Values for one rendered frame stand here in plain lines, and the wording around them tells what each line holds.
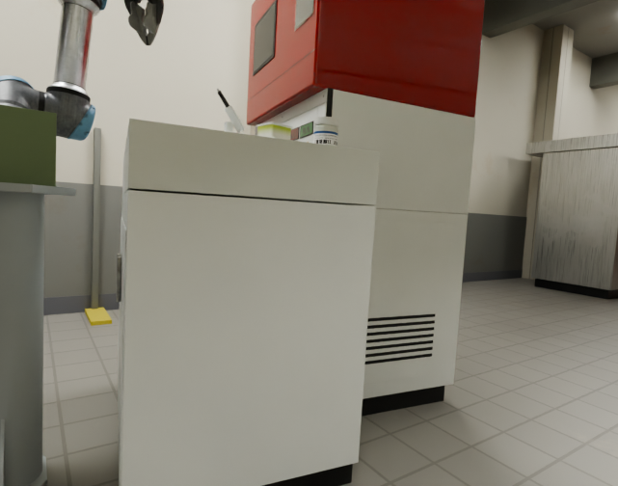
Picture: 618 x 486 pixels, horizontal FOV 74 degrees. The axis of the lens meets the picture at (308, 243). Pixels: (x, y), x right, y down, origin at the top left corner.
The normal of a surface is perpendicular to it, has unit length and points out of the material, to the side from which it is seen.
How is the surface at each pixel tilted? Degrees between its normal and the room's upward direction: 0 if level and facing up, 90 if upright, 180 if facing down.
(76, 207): 90
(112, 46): 90
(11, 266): 90
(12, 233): 90
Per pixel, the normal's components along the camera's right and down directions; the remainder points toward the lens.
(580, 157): -0.83, 0.00
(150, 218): 0.42, 0.09
